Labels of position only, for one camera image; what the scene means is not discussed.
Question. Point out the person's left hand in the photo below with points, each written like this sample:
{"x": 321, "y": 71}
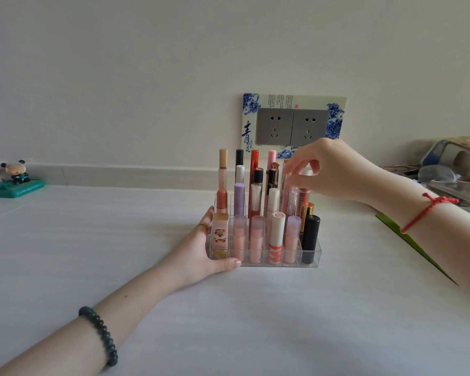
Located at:
{"x": 194, "y": 258}

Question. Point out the clear container blue lid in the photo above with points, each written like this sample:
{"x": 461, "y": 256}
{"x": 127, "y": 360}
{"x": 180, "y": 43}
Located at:
{"x": 458, "y": 156}

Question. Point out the pink tube with charm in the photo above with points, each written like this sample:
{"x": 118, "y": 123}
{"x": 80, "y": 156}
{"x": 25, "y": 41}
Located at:
{"x": 272, "y": 154}

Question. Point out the person's right forearm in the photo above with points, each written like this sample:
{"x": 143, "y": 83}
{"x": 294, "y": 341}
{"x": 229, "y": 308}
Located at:
{"x": 442, "y": 238}

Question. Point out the person's right hand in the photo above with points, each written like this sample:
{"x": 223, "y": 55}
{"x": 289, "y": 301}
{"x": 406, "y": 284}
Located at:
{"x": 337, "y": 172}

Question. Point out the light pink round tube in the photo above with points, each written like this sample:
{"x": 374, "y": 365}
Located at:
{"x": 239, "y": 238}

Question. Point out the blue floral socket frame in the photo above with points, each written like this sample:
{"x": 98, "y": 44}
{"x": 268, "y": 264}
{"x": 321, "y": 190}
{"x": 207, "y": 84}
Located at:
{"x": 337, "y": 117}

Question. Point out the pink lettered gloss white cap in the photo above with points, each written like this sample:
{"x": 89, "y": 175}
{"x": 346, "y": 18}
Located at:
{"x": 240, "y": 173}

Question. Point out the red Colorkey lip tube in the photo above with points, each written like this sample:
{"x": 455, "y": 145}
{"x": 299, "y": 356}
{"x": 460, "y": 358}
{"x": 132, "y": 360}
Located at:
{"x": 254, "y": 160}

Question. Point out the black cap pink lipgloss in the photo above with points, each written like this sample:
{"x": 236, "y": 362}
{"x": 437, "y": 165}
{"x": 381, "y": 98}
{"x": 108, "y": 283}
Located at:
{"x": 273, "y": 174}

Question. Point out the coral pink capsule lipstick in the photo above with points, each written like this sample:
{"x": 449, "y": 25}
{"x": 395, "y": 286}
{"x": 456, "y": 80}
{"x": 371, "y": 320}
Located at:
{"x": 221, "y": 199}

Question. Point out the lavender lipstick tube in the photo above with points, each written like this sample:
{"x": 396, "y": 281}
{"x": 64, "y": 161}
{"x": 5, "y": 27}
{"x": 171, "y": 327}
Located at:
{"x": 239, "y": 197}

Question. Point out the clear acrylic lipstick organizer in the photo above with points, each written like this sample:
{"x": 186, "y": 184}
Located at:
{"x": 317, "y": 258}

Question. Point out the black lipstick tube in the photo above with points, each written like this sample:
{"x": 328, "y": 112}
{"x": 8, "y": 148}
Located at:
{"x": 310, "y": 238}

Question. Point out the green mat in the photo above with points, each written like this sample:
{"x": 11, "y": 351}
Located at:
{"x": 415, "y": 246}

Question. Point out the black Colorkey lip tube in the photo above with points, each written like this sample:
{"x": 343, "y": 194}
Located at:
{"x": 239, "y": 155}

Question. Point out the pale pink slim tube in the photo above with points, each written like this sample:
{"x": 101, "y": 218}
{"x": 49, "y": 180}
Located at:
{"x": 292, "y": 238}

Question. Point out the pink matte lipstick tube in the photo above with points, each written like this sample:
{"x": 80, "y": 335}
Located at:
{"x": 257, "y": 238}

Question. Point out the pink square lipstick gold band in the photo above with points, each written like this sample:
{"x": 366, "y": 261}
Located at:
{"x": 220, "y": 234}

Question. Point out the striped brown lip tube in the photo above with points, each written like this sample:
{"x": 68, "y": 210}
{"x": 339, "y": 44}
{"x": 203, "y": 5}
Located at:
{"x": 304, "y": 195}

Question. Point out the pink plastic basket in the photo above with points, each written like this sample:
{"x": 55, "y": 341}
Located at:
{"x": 399, "y": 168}

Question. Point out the person's left forearm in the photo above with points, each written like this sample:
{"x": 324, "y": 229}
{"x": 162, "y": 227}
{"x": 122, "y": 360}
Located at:
{"x": 82, "y": 328}

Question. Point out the clear plastic storage box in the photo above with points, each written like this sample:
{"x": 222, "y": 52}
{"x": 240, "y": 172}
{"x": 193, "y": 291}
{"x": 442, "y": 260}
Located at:
{"x": 466, "y": 195}

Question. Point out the panda figurine green base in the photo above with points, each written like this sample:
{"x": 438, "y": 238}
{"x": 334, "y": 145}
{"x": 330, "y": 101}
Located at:
{"x": 13, "y": 189}

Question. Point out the white tube red stripes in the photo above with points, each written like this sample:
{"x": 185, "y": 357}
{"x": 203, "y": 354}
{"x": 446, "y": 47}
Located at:
{"x": 276, "y": 238}

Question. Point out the grey wall socket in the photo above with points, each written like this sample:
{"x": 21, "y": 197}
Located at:
{"x": 309, "y": 127}
{"x": 275, "y": 127}

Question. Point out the gold cap brown bottle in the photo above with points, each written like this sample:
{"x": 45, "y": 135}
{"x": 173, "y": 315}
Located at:
{"x": 307, "y": 213}

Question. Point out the glass bowl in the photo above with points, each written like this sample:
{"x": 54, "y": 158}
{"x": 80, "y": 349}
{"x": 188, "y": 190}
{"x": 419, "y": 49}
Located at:
{"x": 436, "y": 174}

